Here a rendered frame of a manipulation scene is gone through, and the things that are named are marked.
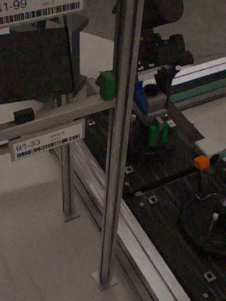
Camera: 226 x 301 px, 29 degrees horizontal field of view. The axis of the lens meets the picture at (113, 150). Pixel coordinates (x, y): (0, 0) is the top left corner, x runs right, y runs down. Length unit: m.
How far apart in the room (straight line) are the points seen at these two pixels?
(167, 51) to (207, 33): 2.50
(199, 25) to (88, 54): 2.06
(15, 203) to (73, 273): 0.21
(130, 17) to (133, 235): 0.46
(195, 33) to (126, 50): 2.82
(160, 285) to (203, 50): 2.47
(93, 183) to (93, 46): 0.65
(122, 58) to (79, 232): 0.52
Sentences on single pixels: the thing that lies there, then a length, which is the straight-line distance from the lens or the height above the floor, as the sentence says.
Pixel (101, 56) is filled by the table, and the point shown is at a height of 0.86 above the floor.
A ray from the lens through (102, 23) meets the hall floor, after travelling 3.24.
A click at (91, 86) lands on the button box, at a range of 1.08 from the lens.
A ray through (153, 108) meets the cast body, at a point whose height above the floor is 1.07.
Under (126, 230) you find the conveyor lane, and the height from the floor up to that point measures 0.96.
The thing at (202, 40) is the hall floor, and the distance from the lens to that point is 3.19.
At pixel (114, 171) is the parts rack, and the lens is 0.57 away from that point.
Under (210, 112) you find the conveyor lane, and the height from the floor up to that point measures 0.92.
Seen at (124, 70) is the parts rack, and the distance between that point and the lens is 0.46.
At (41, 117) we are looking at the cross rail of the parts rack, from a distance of 0.46.
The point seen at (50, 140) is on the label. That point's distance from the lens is 0.48.
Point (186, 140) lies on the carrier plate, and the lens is 0.94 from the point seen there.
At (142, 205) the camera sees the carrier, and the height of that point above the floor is 0.97.
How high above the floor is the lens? 1.62
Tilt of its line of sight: 46 degrees down
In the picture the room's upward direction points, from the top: 5 degrees clockwise
